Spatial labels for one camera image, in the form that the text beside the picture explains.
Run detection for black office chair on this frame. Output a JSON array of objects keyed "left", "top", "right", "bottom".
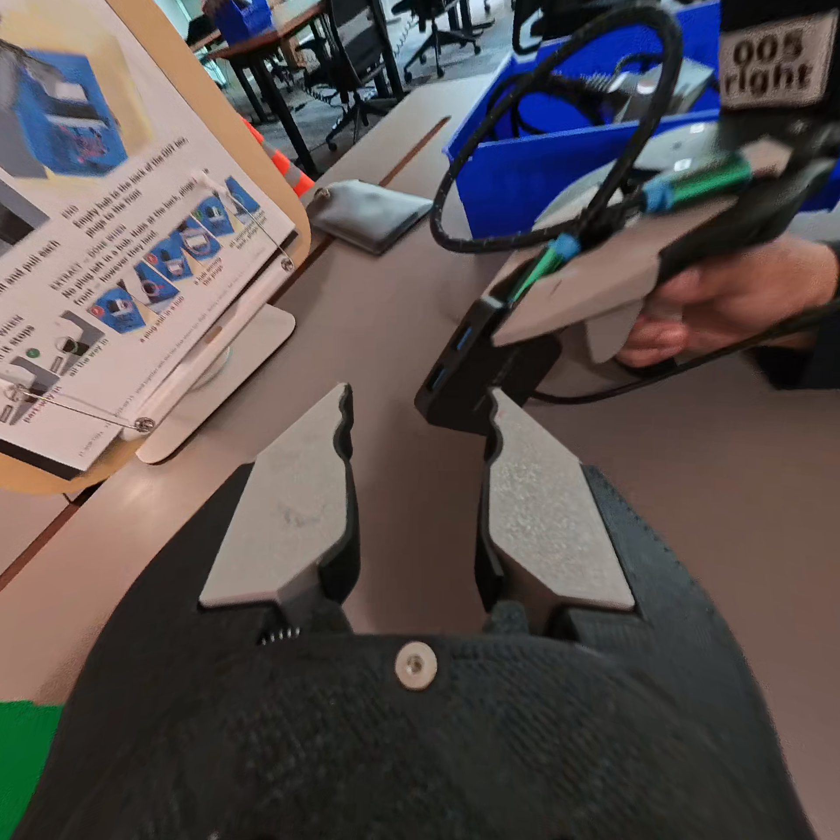
[
  {"left": 322, "top": 0, "right": 409, "bottom": 153},
  {"left": 403, "top": 0, "right": 497, "bottom": 84}
]

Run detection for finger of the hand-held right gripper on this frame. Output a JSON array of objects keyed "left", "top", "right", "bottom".
[
  {"left": 532, "top": 121, "right": 744, "bottom": 232},
  {"left": 491, "top": 197, "right": 737, "bottom": 366}
]

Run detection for black braided cable green plugs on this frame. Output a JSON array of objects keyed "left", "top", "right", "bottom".
[
  {"left": 430, "top": 5, "right": 753, "bottom": 308},
  {"left": 491, "top": 69, "right": 624, "bottom": 140}
]

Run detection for small blue crate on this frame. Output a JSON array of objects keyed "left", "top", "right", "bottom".
[{"left": 217, "top": 0, "right": 274, "bottom": 42}]

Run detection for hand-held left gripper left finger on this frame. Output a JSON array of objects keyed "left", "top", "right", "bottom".
[{"left": 198, "top": 382, "right": 362, "bottom": 630}]

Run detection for blue storage bin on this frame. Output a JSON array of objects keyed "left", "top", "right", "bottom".
[{"left": 443, "top": 0, "right": 840, "bottom": 240}]

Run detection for person's right forearm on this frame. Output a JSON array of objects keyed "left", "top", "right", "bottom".
[{"left": 751, "top": 243, "right": 840, "bottom": 392}]

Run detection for green storage bin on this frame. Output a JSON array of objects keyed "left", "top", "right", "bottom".
[{"left": 0, "top": 701, "right": 67, "bottom": 840}]

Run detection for orange traffic cone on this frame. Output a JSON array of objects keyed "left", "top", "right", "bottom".
[{"left": 239, "top": 118, "right": 317, "bottom": 199}]

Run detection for thin black cable copper plug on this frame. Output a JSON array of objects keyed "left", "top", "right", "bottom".
[{"left": 530, "top": 305, "right": 840, "bottom": 403}]

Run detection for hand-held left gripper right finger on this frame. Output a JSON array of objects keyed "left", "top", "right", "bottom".
[{"left": 474, "top": 388, "right": 637, "bottom": 632}]

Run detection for wooden stand board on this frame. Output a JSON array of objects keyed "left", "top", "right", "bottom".
[{"left": 0, "top": 0, "right": 314, "bottom": 497}]

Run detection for person's right hand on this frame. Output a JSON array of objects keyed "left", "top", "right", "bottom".
[{"left": 617, "top": 235, "right": 840, "bottom": 370}]

